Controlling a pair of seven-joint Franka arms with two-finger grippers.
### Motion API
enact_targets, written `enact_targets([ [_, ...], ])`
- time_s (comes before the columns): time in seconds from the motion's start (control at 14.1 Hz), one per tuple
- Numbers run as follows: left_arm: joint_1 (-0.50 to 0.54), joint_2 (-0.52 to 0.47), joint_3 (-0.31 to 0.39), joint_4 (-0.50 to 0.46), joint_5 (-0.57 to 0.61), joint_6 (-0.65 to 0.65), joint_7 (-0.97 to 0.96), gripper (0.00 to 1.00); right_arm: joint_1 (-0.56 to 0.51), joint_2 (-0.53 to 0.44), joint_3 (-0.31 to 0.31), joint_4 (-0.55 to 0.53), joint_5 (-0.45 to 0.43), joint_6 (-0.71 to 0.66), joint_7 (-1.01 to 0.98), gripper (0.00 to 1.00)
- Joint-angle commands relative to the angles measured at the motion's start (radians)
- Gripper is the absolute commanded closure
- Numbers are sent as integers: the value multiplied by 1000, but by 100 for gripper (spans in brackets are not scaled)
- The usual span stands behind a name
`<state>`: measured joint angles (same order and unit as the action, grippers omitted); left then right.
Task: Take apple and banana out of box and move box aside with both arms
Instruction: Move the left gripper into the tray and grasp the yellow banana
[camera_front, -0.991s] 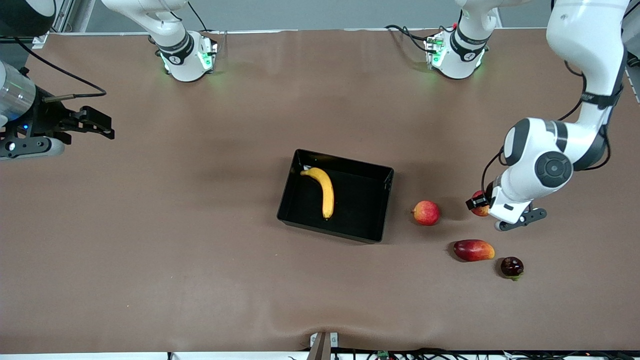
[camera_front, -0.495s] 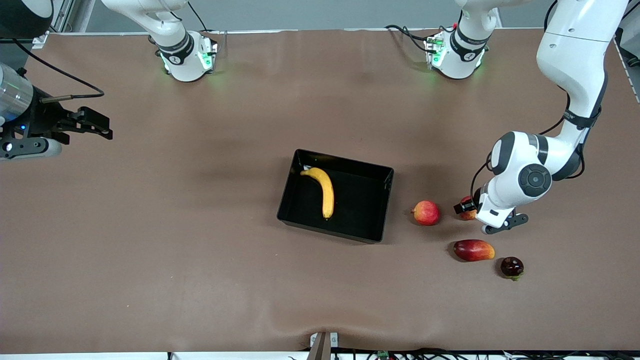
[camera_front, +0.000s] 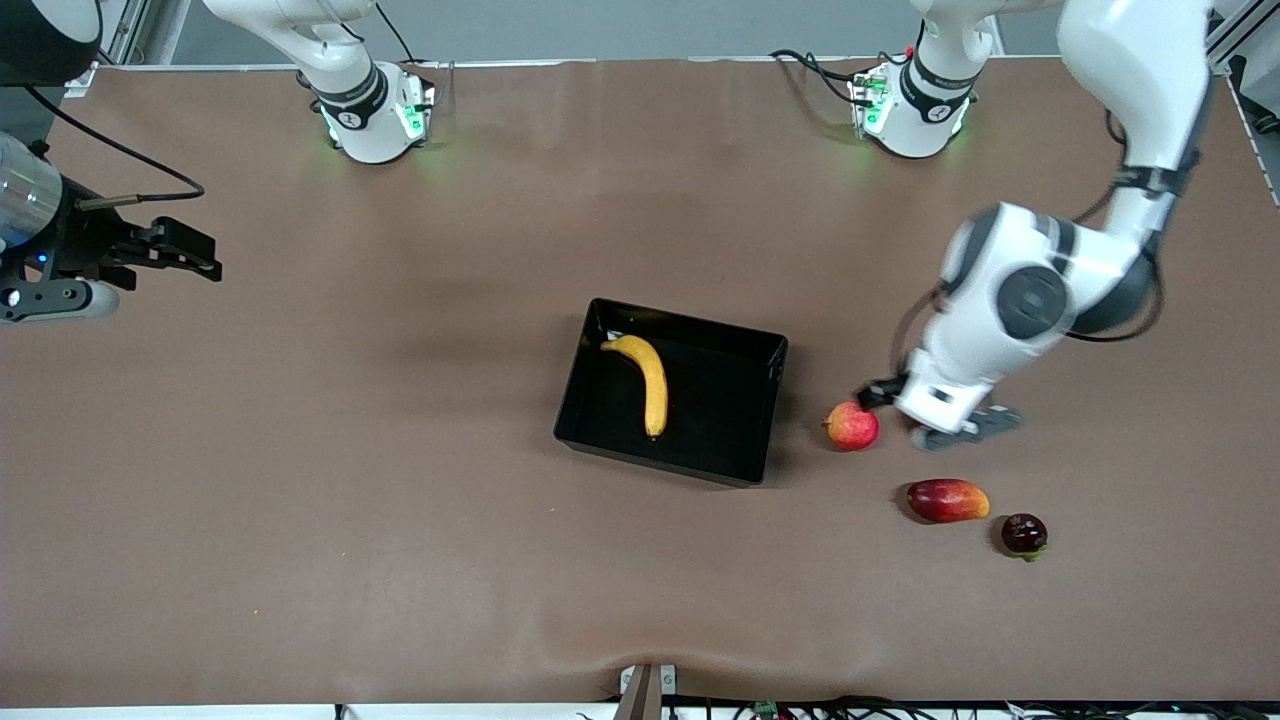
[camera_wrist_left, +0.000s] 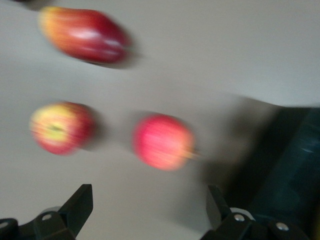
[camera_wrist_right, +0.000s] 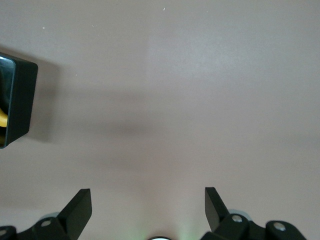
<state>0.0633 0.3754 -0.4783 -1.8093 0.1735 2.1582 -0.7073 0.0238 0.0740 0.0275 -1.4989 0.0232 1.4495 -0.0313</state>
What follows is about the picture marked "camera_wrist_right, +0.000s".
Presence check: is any yellow banana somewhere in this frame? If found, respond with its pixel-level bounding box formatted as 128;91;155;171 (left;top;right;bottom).
0;107;9;128

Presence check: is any black rectangular plastic box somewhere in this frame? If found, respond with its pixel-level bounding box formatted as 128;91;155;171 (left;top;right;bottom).
0;52;39;150

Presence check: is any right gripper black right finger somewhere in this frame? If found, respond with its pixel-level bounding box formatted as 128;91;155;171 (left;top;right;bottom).
199;186;309;240

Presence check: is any brown table mat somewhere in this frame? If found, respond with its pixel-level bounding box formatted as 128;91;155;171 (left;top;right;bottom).
0;0;320;240

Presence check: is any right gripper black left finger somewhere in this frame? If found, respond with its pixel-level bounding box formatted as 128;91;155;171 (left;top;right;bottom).
0;188;93;240

